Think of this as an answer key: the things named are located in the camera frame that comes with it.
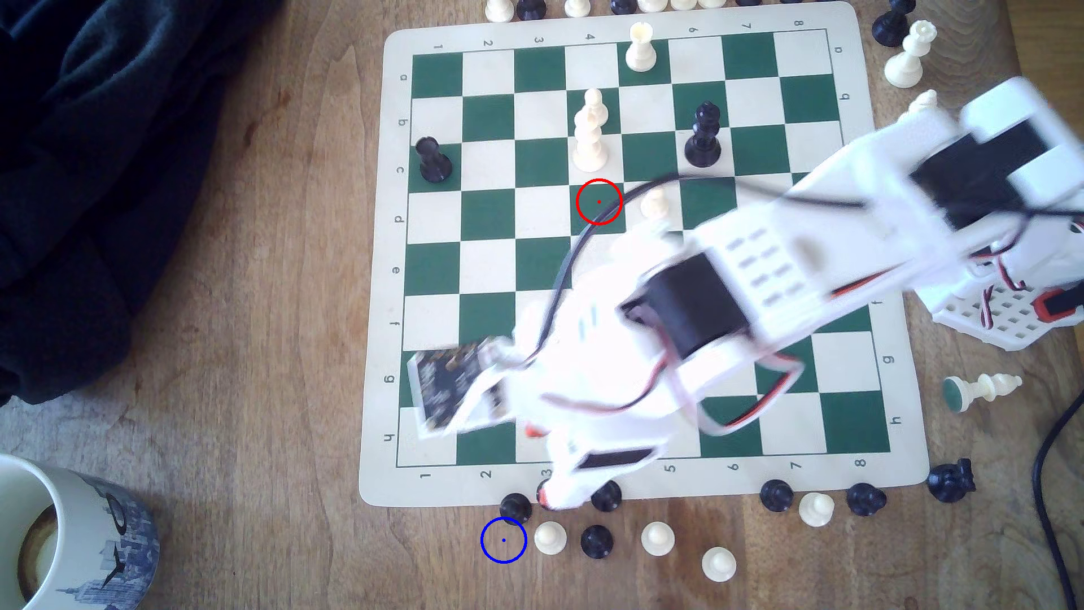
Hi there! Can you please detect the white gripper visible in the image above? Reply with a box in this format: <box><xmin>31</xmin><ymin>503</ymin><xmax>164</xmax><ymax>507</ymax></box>
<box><xmin>500</xmin><ymin>237</ymin><xmax>680</xmax><ymax>512</ymax></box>

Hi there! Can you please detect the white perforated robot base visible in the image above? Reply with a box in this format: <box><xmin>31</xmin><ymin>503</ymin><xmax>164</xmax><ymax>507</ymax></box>
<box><xmin>919</xmin><ymin>212</ymin><xmax>1084</xmax><ymax>352</ymax></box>

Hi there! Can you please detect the white piece with green felt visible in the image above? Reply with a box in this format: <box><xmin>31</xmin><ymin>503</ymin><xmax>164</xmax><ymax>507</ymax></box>
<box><xmin>942</xmin><ymin>373</ymin><xmax>1023</xmax><ymax>415</ymax></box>

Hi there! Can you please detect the black chess piece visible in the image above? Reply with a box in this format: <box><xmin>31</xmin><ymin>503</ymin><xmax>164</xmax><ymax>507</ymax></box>
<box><xmin>872</xmin><ymin>0</ymin><xmax>917</xmax><ymax>47</ymax></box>

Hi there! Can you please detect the green and white chessboard mat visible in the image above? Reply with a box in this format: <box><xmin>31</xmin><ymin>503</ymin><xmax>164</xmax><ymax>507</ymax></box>
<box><xmin>358</xmin><ymin>2</ymin><xmax>931</xmax><ymax>509</ymax></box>

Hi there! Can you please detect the black pawn on board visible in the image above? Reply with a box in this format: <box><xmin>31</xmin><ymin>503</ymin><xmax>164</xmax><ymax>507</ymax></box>
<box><xmin>416</xmin><ymin>137</ymin><xmax>452</xmax><ymax>184</ymax></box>

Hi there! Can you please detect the black knight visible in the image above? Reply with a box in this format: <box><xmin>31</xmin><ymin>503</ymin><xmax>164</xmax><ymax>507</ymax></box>
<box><xmin>927</xmin><ymin>459</ymin><xmax>977</xmax><ymax>503</ymax></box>

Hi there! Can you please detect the white rook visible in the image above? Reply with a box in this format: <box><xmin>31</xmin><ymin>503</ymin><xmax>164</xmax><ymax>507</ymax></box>
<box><xmin>625</xmin><ymin>23</ymin><xmax>659</xmax><ymax>73</ymax></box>

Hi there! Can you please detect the white mug with skyline print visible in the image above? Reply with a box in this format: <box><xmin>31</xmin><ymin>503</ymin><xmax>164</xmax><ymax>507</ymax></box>
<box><xmin>0</xmin><ymin>453</ymin><xmax>162</xmax><ymax>610</ymax></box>

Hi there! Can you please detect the white queen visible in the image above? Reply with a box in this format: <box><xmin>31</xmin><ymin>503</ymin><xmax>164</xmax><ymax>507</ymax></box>
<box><xmin>884</xmin><ymin>20</ymin><xmax>938</xmax><ymax>89</ymax></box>

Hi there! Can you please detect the dark blue cloth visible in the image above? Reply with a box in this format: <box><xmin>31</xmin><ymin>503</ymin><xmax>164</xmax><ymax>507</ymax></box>
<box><xmin>0</xmin><ymin>0</ymin><xmax>285</xmax><ymax>406</ymax></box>

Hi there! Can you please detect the camera circuit board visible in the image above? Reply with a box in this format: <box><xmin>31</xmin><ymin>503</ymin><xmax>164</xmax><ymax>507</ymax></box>
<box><xmin>406</xmin><ymin>337</ymin><xmax>509</xmax><ymax>437</ymax></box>

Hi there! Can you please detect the black camera cable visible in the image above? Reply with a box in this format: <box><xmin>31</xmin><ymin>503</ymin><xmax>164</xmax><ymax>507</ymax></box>
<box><xmin>521</xmin><ymin>173</ymin><xmax>1084</xmax><ymax>369</ymax></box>

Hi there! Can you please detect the red black white servo wire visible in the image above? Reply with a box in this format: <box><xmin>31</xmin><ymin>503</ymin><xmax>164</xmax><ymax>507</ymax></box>
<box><xmin>542</xmin><ymin>351</ymin><xmax>806</xmax><ymax>437</ymax></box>

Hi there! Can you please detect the black power cable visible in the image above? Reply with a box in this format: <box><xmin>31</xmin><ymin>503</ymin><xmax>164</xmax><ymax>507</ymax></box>
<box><xmin>1033</xmin><ymin>394</ymin><xmax>1084</xmax><ymax>586</ymax></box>

